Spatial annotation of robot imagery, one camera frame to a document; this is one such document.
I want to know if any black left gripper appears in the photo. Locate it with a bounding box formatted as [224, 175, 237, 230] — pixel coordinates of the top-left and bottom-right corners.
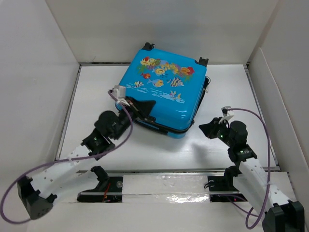
[113, 96, 155, 141]

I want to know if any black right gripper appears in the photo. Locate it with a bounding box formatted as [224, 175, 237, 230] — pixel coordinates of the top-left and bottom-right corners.
[197, 117, 234, 148]

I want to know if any blue kids suitcase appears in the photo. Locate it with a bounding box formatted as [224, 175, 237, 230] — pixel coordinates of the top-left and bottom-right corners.
[119, 43, 209, 139]

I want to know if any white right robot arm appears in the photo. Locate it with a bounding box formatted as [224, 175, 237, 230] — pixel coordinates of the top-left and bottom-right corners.
[199, 117, 305, 232]

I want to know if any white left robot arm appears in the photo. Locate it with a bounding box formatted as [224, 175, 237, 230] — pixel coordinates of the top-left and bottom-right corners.
[17, 97, 156, 220]

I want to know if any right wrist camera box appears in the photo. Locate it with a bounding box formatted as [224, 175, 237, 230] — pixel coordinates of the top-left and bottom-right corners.
[219, 106, 234, 124]

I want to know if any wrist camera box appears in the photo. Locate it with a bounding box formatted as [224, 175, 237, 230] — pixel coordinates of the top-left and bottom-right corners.
[109, 85, 127, 104]
[219, 106, 234, 124]

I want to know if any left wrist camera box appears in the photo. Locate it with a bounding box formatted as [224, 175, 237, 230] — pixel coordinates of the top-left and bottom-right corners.
[109, 85, 127, 104]

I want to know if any aluminium table rail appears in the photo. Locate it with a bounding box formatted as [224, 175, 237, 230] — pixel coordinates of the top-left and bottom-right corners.
[55, 169, 290, 203]

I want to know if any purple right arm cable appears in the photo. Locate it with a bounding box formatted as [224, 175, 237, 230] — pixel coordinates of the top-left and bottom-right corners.
[229, 108, 271, 229]

